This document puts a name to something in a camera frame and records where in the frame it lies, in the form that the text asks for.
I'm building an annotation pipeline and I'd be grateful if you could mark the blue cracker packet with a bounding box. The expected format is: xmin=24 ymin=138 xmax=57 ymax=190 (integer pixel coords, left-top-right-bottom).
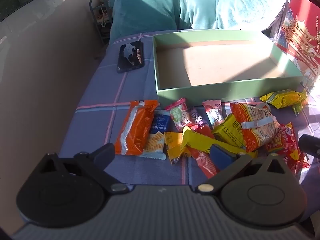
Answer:
xmin=139 ymin=113 xmax=170 ymax=160

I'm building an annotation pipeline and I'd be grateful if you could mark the green cardboard box tray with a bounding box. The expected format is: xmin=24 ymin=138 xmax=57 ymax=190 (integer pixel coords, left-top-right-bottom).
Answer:
xmin=152 ymin=30 xmax=303 ymax=107

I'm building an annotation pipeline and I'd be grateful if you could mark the red snack packet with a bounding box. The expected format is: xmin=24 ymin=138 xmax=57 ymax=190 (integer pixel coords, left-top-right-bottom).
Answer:
xmin=265 ymin=122 xmax=310 ymax=175

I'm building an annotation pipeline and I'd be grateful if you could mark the metal rack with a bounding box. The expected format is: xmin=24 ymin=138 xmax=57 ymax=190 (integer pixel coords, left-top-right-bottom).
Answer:
xmin=89 ymin=0 xmax=113 ymax=45

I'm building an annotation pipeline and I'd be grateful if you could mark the teal plush blanket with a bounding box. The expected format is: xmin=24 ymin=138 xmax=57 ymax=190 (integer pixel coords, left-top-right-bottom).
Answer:
xmin=110 ymin=0 xmax=289 ymax=43

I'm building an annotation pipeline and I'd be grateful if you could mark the pink snack packet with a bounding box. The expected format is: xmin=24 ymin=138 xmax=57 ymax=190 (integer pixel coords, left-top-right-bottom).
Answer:
xmin=202 ymin=100 xmax=224 ymax=128

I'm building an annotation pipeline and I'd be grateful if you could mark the pink green candy packet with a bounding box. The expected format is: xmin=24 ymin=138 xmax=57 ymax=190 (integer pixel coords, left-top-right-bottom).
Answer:
xmin=165 ymin=98 xmax=192 ymax=132

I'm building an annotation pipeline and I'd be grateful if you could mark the yellow winsu snack packet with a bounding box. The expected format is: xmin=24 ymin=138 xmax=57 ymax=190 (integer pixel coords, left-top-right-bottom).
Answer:
xmin=259 ymin=89 xmax=308 ymax=109

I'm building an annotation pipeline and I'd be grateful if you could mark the black smartphone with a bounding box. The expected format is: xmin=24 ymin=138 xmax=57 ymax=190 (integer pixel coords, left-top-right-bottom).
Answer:
xmin=117 ymin=41 xmax=144 ymax=73

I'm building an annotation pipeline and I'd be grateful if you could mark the orange noodle snack packet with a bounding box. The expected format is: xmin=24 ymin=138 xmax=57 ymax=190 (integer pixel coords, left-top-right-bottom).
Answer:
xmin=230 ymin=102 xmax=280 ymax=152

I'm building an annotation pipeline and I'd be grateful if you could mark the orange white snack packet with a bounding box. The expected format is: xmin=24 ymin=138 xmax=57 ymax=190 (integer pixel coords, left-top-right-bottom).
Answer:
xmin=115 ymin=100 xmax=159 ymax=155

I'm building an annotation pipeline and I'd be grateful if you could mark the yellow long snack packet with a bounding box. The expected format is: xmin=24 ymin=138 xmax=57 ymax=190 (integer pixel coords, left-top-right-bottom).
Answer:
xmin=164 ymin=127 xmax=258 ymax=165

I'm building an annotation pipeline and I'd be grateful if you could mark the yellow green snack stick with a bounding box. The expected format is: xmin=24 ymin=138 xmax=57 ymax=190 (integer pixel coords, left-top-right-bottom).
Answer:
xmin=292 ymin=98 xmax=309 ymax=116

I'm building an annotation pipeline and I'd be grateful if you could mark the red long snack stick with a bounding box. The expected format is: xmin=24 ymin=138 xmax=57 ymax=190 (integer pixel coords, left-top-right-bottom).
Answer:
xmin=183 ymin=127 xmax=219 ymax=178

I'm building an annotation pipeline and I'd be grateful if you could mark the purple candy packet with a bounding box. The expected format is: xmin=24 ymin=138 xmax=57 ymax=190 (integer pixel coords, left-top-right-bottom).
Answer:
xmin=189 ymin=107 xmax=208 ymax=127

